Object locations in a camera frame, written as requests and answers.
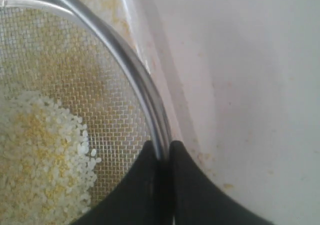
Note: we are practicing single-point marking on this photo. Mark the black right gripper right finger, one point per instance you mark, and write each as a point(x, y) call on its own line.
point(197, 201)

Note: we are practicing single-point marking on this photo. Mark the round steel sieve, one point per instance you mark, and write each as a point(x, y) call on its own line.
point(45, 47)

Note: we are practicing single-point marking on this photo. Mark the white plastic tray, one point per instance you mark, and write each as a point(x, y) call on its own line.
point(160, 34)

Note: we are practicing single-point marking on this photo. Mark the yellow white grain mix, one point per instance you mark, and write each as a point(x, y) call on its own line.
point(46, 163)

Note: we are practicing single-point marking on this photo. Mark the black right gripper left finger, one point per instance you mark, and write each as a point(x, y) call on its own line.
point(143, 197)

